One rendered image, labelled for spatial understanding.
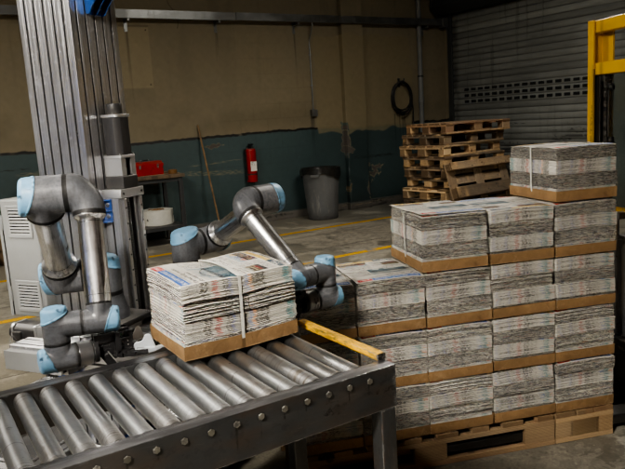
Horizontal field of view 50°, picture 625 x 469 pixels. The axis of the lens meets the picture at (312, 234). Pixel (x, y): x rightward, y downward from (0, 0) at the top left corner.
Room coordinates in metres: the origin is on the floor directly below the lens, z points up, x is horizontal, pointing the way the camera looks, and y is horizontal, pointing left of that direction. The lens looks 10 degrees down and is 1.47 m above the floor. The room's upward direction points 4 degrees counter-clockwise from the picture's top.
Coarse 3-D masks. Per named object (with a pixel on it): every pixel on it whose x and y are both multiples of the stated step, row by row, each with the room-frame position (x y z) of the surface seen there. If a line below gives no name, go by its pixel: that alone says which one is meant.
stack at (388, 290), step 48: (384, 288) 2.55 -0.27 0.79; (432, 288) 2.60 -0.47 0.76; (480, 288) 2.64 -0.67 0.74; (528, 288) 2.69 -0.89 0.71; (384, 336) 2.54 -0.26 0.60; (432, 336) 2.59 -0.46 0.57; (480, 336) 2.63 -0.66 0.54; (528, 336) 2.69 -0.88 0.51; (432, 384) 2.59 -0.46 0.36; (480, 384) 2.63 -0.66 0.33; (528, 384) 2.68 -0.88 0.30; (336, 432) 2.50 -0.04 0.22; (480, 432) 2.63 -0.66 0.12; (528, 432) 2.68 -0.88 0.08
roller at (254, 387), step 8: (200, 360) 1.92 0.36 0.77; (208, 360) 1.87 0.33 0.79; (216, 360) 1.84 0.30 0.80; (224, 360) 1.83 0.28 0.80; (216, 368) 1.82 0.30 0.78; (224, 368) 1.78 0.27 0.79; (232, 368) 1.76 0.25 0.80; (240, 368) 1.76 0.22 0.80; (224, 376) 1.77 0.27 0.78; (232, 376) 1.74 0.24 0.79; (240, 376) 1.71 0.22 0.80; (248, 376) 1.70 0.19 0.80; (240, 384) 1.69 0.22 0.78; (248, 384) 1.66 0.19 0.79; (256, 384) 1.64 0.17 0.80; (264, 384) 1.63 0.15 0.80; (248, 392) 1.64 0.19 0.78; (256, 392) 1.61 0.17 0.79; (264, 392) 1.59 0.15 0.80; (272, 392) 1.58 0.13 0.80
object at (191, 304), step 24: (168, 264) 2.08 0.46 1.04; (192, 264) 2.09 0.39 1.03; (168, 288) 1.88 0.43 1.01; (192, 288) 1.83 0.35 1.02; (216, 288) 1.87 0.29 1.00; (168, 312) 1.91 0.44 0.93; (192, 312) 1.83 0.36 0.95; (216, 312) 1.87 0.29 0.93; (168, 336) 1.93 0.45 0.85; (192, 336) 1.84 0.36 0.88; (216, 336) 1.87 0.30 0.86
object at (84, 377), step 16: (160, 352) 1.94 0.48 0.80; (96, 368) 1.83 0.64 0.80; (112, 368) 1.82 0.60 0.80; (128, 368) 1.84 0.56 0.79; (32, 384) 1.74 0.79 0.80; (48, 384) 1.73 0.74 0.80; (64, 384) 1.74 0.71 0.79; (96, 400) 1.79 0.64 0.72; (128, 400) 1.83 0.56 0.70; (16, 416) 1.68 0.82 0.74; (48, 416) 1.72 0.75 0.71; (80, 416) 1.76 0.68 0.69
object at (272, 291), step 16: (224, 256) 2.17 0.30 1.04; (240, 256) 2.15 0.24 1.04; (256, 256) 2.13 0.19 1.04; (256, 272) 1.94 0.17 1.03; (272, 272) 1.97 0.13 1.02; (288, 272) 2.00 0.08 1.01; (256, 288) 1.93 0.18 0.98; (272, 288) 1.97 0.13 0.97; (288, 288) 2.00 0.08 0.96; (256, 304) 1.94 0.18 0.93; (272, 304) 1.97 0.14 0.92; (288, 304) 2.00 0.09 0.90; (256, 320) 1.94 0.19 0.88; (272, 320) 1.97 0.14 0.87; (288, 320) 2.00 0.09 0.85
